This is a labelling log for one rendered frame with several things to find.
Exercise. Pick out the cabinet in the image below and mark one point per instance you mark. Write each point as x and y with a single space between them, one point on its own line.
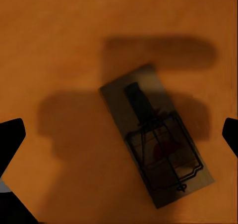
73 166

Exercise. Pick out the mousetrap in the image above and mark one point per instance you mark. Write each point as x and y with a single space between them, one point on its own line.
158 141

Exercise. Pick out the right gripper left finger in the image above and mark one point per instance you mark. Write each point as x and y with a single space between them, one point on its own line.
12 133

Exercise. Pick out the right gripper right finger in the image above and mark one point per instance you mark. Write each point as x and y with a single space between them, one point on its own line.
230 134

